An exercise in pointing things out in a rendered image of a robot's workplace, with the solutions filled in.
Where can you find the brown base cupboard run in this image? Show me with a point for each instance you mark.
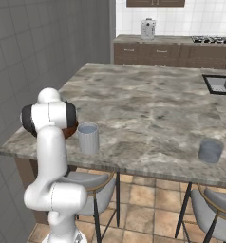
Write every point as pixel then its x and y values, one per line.
pixel 168 53

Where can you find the black kitchen sink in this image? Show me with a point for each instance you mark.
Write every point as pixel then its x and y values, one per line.
pixel 220 84

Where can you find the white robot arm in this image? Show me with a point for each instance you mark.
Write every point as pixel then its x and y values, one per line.
pixel 51 152

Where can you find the brown ice bowl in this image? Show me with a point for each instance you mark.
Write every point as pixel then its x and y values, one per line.
pixel 70 132

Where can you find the short grey water glass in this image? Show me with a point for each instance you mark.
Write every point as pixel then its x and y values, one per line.
pixel 210 152

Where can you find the marble kitchen island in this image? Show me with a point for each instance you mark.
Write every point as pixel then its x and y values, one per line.
pixel 149 117

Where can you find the tall grey water glass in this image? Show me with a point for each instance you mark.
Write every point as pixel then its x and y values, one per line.
pixel 89 140

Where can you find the grey padded stool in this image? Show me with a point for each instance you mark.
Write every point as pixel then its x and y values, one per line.
pixel 99 186
pixel 213 212

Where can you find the brown wall cupboard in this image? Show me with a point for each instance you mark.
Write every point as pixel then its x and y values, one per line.
pixel 155 3

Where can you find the black gas hob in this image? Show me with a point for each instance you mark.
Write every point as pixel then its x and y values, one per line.
pixel 211 40

